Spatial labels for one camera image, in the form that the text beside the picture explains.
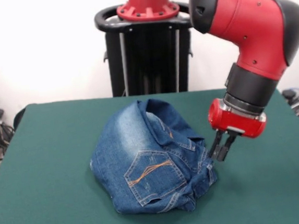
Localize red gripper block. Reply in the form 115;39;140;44
205;93;271;163

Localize blue denim jeans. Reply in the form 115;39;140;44
82;93;221;220

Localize dark green table cloth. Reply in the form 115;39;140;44
0;79;299;224

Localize tangle of cables with adapter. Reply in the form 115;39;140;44
280;85;299;118

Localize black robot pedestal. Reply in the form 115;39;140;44
93;0;210;99

